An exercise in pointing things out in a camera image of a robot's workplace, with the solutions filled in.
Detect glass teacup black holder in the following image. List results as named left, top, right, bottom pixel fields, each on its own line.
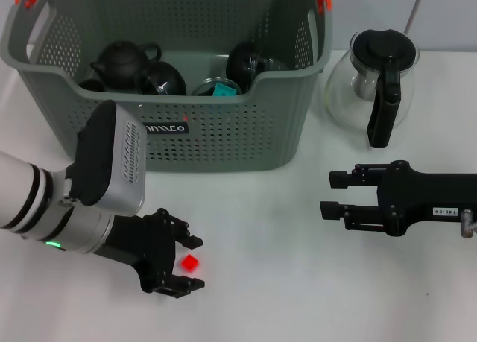
left=136, top=60, right=188, bottom=97
left=191, top=77, right=244, bottom=97
left=225, top=41, right=290, bottom=93

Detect grey perforated plastic storage bin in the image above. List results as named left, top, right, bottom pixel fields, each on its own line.
left=0, top=0, right=335, bottom=173

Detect teal square toy brick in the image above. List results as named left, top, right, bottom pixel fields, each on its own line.
left=212, top=81, right=239, bottom=97

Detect black clay teapot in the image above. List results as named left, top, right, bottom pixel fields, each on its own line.
left=89, top=39, right=163, bottom=92

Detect right gripper cable silver plug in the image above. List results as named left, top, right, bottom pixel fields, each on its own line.
left=461, top=209, right=477, bottom=240

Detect small red toy brick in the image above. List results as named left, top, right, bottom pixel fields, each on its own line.
left=181, top=253, right=200, bottom=273

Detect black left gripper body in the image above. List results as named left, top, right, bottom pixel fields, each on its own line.
left=94, top=207, right=178, bottom=294

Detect glass coffee pot black lid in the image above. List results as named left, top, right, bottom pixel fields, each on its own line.
left=323, top=28, right=421, bottom=149

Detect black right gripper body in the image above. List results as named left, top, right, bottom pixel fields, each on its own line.
left=376, top=159, right=477, bottom=238

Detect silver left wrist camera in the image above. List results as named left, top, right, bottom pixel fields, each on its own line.
left=69, top=99, right=148, bottom=218

